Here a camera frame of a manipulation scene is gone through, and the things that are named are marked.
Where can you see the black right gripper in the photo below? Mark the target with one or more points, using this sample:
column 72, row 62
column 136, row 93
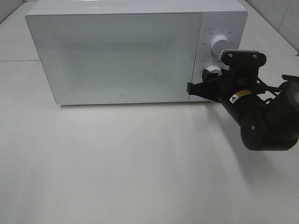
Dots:
column 237, row 90

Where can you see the white timer knob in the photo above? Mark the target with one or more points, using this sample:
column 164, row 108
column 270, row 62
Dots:
column 214, row 69

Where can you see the white microwave door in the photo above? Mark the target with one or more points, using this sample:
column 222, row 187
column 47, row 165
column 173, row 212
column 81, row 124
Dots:
column 116, row 58

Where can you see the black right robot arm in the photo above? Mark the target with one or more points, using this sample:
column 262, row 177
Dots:
column 268, row 116

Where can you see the upper white power knob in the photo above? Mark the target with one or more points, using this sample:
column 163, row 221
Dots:
column 219, row 43

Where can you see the white microwave oven body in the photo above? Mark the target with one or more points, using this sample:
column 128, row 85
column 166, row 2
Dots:
column 217, row 17

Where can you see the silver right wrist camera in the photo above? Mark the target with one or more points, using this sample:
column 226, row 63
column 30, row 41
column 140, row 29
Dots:
column 242, row 58

